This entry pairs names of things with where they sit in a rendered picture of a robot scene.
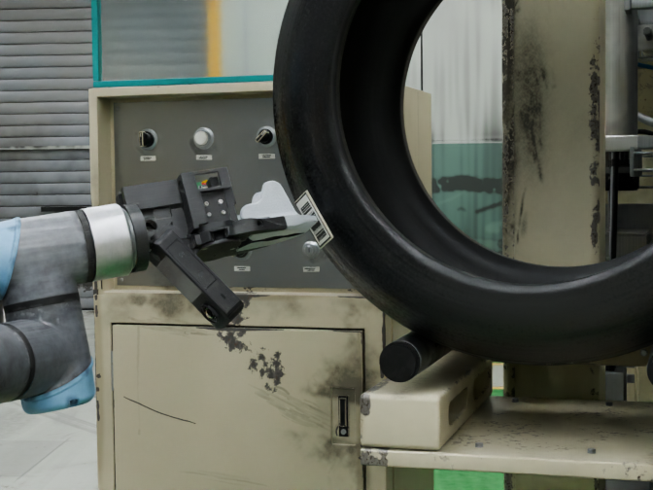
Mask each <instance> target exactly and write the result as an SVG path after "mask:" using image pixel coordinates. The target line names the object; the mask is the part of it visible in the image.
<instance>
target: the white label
mask: <svg viewBox="0 0 653 490"><path fill-rule="evenodd" d="M294 204H295V206H296V207H297V209H298V211H299V213H300V214H301V215H312V216H316V217H317V220H318V222H317V223H315V224H314V225H313V226H312V227H311V228H310V231H311V233H312V235H313V236H314V238H315V240H316V242H317V244H318V245H319V247H320V249H322V248H323V247H324V246H325V245H326V244H327V243H328V242H329V241H330V240H331V239H332V238H333V235H332V233H331V231H330V230H329V228H328V226H327V223H326V222H325V220H324V218H323V217H322V215H321V213H320V211H319V210H318V208H317V206H316V204H315V202H314V201H313V199H312V197H311V195H310V194H309V192H308V191H305V192H304V193H303V194H302V196H301V197H300V198H299V199H298V200H297V201H296V202H295V203H294Z"/></svg>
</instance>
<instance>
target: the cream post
mask: <svg viewBox="0 0 653 490"><path fill-rule="evenodd" d="M501 3H502V30H501V71H502V129H503V139H502V254H503V255H504V256H507V257H508V258H511V259H514V260H518V261H521V262H525V263H534V264H540V265H548V266H580V265H587V264H593V263H602V262H605V0H501ZM503 396H504V397H528V398H552V399H577V400H601V401H605V366H593V365H565V366H529V365H517V364H510V363H503ZM503 490H605V479H600V478H584V477H566V476H550V475H533V474H517V473H504V474H503Z"/></svg>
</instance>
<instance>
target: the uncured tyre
mask: <svg viewBox="0 0 653 490"><path fill-rule="evenodd" d="M442 1H443V0H289V2H288V5H287V8H286V10H285V13H284V17H283V20H282V24H281V28H280V33H279V37H278V43H277V48H276V54H275V62H274V72H273V115H274V124H275V132H276V138H277V144H278V149H279V154H280V158H281V162H282V165H283V168H284V172H285V175H286V178H287V181H288V184H289V187H290V190H291V192H292V196H293V199H294V201H297V200H298V199H299V198H300V197H301V196H302V194H303V193H304V192H305V191H308V192H309V194H310V195H311V197H312V199H313V201H314V202H315V204H316V206H317V208H318V210H319V211H320V213H321V215H322V217H323V218H324V220H325V222H326V224H327V226H328V228H329V230H330V231H331V233H332V235H333V238H332V239H331V240H330V241H329V242H328V243H327V244H326V245H325V246H324V247H323V248H322V250H323V251H324V252H325V254H326V255H327V257H328V258H329V259H330V261H331V262H332V263H333V264H334V266H335V267H336V268H337V269H338V270H339V272H340V273H341V274H342V275H343V276H344V277H345V278H346V279H347V280H348V281H349V283H350V284H351V285H352V286H353V287H354V288H355V289H356V290H357V291H358V292H360V293H361V294H362V295H363V296H364V297H365V298H366V299H367V300H369V301H370V302H371V303H372V304H373V305H375V306H376V307H377V308H378V309H380V310H381V311H382V312H384V313H385V314H386V315H388V316H389V317H391V318H392V319H394V320H395V321H397V322H398V323H400V324H401V325H403V326H404V327H405V328H407V329H409V330H410V331H412V332H414V333H417V334H418V335H420V336H422V337H424V338H426V339H429V340H431V341H433V342H435V343H438V344H440V345H442V346H445V347H448V348H450V349H453V350H456V351H459V352H462V353H465V354H467V355H471V356H474V357H478V358H482V359H487V360H492V361H497V362H503V363H510V364H517V365H529V366H542V364H549V363H566V362H576V361H578V362H579V363H580V364H583V363H590V362H595V361H600V360H605V359H609V358H613V357H617V356H621V355H625V354H628V353H631V352H634V351H637V350H639V349H642V348H645V347H648V346H650V345H653V241H652V242H650V243H648V244H647V245H645V246H643V247H641V248H639V249H637V250H635V251H633V252H631V253H629V254H627V255H624V256H622V257H619V258H616V259H613V260H610V261H606V262H598V263H593V264H587V265H580V266H548V265H540V264H534V263H529V262H521V261H518V260H514V259H511V258H508V257H507V256H504V255H502V254H499V253H497V252H495V251H493V250H491V249H489V248H487V247H485V246H483V245H482V244H480V243H478V242H477V241H475V240H474V239H472V238H471V237H469V236H468V235H467V234H465V233H464V232H463V231H461V230H460V229H459V228H458V227H456V226H455V225H454V224H453V223H452V222H451V221H450V220H449V219H448V218H447V217H446V216H445V215H444V214H443V212H442V211H441V210H440V209H439V208H438V206H437V205H436V204H435V202H434V201H433V200H432V198H431V197H430V195H429V193H428V192H427V190H426V188H425V187H424V185H423V183H422V181H421V179H420V177H419V175H418V173H417V170H416V168H415V166H414V163H413V160H412V157H411V155H410V152H409V148H408V144H407V139H406V133H405V126H404V114H403V102H404V90H405V82H406V77H407V72H408V68H409V64H410V61H411V57H412V54H413V52H414V50H415V47H416V45H417V42H418V40H419V38H420V36H421V34H422V32H423V30H424V28H425V26H426V24H427V23H428V21H429V20H430V17H431V16H432V14H433V13H434V12H435V10H436V9H437V7H438V6H439V5H440V4H441V2H442Z"/></svg>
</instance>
